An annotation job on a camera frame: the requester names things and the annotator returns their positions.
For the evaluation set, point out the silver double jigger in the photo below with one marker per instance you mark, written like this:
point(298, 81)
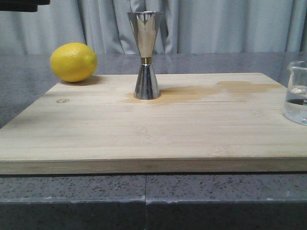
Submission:
point(145, 26)

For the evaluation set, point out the clear glass beaker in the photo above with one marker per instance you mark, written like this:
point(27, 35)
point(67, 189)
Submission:
point(295, 105)

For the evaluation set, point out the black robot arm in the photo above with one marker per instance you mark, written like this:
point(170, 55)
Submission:
point(22, 5)

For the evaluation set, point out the wooden cutting board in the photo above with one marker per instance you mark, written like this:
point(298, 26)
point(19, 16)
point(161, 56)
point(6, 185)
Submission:
point(229, 122)

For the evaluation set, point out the grey curtain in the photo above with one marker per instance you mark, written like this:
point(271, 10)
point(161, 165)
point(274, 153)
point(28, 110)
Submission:
point(187, 26)

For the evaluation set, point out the yellow lemon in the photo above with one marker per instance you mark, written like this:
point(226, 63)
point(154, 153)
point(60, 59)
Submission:
point(73, 62)

